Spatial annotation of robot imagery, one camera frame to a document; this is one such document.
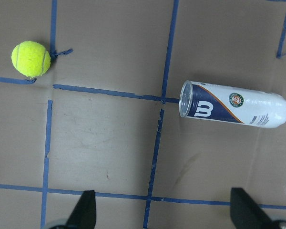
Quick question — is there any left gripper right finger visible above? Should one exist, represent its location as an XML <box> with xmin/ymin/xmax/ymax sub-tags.
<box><xmin>230</xmin><ymin>187</ymin><xmax>278</xmax><ymax>229</ymax></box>

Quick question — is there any white blue tennis ball can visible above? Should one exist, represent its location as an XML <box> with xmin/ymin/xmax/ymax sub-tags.
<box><xmin>179</xmin><ymin>81</ymin><xmax>286</xmax><ymax>128</ymax></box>

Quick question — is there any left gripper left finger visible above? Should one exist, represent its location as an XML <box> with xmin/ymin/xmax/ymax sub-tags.
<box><xmin>66</xmin><ymin>190</ymin><xmax>96</xmax><ymax>229</ymax></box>

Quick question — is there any tennis ball front of table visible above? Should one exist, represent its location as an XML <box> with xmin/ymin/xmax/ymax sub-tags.
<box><xmin>11</xmin><ymin>41</ymin><xmax>51</xmax><ymax>78</ymax></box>

